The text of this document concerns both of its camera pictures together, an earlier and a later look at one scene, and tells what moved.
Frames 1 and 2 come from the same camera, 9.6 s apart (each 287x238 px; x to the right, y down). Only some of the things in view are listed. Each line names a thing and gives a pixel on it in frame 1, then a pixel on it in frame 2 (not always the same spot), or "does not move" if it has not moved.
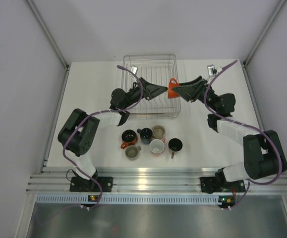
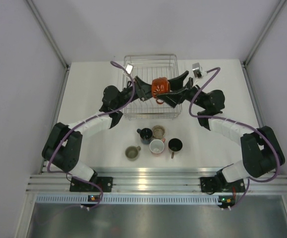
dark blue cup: [146, 135] does not move
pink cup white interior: [157, 146] does not move
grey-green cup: [132, 151] does not move
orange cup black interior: [129, 138] -> [160, 85]
